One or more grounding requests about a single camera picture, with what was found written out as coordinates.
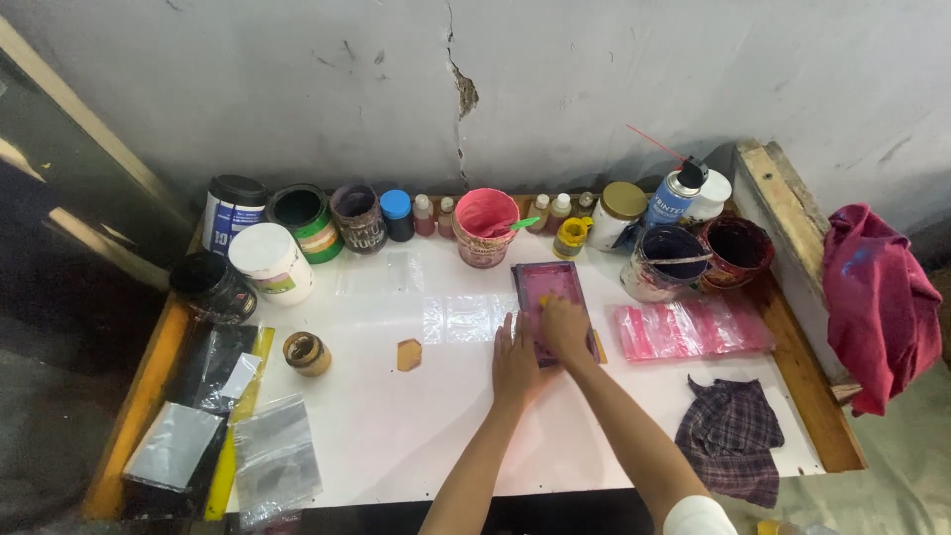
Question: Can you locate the pink screen printing frame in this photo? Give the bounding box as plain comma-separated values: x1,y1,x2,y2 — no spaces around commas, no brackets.
511,261,601,368

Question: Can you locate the wooden plank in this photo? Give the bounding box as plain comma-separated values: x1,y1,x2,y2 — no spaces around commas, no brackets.
731,139,864,404

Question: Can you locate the white round container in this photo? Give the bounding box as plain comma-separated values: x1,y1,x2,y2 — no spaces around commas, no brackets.
685,168,734,223

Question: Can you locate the person's right hand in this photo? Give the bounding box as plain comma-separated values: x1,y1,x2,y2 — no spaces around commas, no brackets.
538,294,596,367

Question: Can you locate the black-lid white blue jar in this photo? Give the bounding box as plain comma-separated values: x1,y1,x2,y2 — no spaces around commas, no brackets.
202,175,269,258

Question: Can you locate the blue-lid black bottle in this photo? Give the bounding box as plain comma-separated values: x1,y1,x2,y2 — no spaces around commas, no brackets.
379,189,416,243

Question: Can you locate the dark red ink tub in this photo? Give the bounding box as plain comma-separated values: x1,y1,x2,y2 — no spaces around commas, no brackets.
696,214,776,291

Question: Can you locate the pink ink tub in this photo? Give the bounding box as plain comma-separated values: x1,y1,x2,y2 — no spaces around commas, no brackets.
452,188,521,269

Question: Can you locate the person's left hand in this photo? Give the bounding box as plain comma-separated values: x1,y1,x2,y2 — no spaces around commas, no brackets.
490,312,555,408

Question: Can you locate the black ink jar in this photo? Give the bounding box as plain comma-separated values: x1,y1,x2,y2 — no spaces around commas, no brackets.
168,251,259,325

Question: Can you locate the black sheet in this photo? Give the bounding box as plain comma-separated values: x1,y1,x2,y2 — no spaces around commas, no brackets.
121,320,260,520

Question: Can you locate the wooden framed panel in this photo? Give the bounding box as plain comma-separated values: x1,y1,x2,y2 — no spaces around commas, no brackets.
0,13,196,292

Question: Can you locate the red cloth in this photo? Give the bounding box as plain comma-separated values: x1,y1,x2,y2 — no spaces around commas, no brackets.
822,203,944,418

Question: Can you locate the clear plastic bag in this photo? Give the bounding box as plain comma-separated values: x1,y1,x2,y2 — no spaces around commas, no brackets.
195,325,264,414
423,293,521,345
232,394,325,526
333,250,425,297

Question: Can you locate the green plastic spatula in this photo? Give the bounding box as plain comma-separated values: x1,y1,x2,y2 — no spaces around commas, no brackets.
486,216,542,238

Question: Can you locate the pile of pink plastic bags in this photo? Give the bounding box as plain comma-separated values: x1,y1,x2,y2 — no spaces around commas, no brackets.
613,295,777,364

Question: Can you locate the small yellow jar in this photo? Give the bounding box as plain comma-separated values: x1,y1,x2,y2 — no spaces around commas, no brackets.
553,216,594,261

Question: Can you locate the dark blue ink tub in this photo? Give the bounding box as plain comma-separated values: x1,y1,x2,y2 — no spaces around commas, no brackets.
620,223,713,304

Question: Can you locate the blue spray can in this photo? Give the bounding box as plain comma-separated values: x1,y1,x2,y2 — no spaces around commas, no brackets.
626,124,710,229

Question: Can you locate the small brown dye bottle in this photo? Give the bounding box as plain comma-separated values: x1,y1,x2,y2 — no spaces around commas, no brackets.
548,193,574,236
525,194,552,234

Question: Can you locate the green open ink can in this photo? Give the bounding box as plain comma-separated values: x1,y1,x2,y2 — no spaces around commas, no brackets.
265,184,345,266

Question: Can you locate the purple stained open tub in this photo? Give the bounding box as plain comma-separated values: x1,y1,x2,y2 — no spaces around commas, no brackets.
330,184,389,256

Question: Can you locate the white plastic jar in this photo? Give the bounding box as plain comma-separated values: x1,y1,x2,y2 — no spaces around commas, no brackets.
227,222,316,306

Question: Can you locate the gold-lid white jar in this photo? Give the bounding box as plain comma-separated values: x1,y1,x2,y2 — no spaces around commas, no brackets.
586,181,649,253

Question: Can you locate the yellow plastic strip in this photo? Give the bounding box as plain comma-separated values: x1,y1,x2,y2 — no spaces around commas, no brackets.
204,325,276,522

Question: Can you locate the silver foil pouch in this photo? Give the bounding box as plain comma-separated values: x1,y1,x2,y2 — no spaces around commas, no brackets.
122,401,224,493

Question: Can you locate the white shirt sleeve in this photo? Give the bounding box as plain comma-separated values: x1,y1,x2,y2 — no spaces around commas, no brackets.
663,495,739,535

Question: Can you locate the plaid cloth rag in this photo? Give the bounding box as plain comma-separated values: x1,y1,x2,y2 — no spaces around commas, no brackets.
674,374,786,511

